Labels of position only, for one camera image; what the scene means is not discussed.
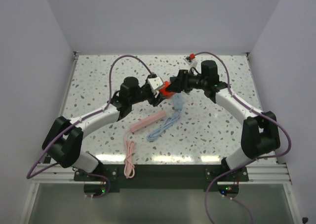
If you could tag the pink power strip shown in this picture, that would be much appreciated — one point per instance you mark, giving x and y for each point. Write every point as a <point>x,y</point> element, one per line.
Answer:
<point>147,121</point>

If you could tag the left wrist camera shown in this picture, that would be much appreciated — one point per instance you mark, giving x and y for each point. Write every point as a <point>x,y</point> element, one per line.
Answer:
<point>155,83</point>

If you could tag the red cube plug adapter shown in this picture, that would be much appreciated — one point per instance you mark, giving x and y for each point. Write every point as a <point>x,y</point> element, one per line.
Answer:
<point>164,92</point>

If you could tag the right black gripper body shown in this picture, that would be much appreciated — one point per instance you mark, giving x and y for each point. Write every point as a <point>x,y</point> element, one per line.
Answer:
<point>194,81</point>

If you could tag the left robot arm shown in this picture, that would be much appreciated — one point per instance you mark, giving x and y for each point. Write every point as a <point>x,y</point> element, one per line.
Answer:
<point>64,140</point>

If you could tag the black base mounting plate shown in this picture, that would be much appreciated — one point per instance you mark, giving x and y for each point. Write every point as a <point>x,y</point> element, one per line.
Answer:
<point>149,177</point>

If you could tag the aluminium frame rail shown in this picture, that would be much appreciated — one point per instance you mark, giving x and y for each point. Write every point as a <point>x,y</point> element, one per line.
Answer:
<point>264,174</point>

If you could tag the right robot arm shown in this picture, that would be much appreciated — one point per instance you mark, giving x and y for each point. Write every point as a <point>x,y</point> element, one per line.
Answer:
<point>259,134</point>

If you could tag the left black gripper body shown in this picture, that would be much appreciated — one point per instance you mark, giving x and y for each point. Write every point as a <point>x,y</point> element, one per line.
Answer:
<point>145,94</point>

